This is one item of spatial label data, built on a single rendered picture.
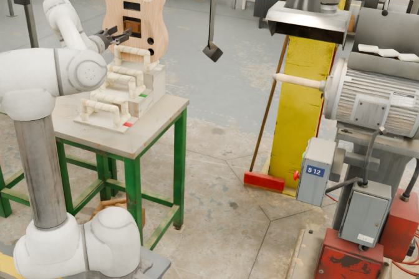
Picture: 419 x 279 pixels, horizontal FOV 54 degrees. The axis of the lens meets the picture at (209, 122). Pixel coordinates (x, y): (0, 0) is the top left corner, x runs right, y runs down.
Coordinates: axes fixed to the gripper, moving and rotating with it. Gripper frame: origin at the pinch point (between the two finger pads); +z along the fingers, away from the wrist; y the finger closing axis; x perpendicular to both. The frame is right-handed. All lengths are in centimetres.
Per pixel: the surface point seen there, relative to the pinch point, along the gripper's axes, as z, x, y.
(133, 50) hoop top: 6.9, -11.6, 2.5
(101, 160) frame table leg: 15, -93, -28
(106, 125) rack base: -24.3, -37.4, 4.2
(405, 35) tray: 1, 17, 121
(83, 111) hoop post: -25.2, -32.3, -7.1
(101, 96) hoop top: -16.9, -27.2, -2.1
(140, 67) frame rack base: 10.4, -21.7, 4.1
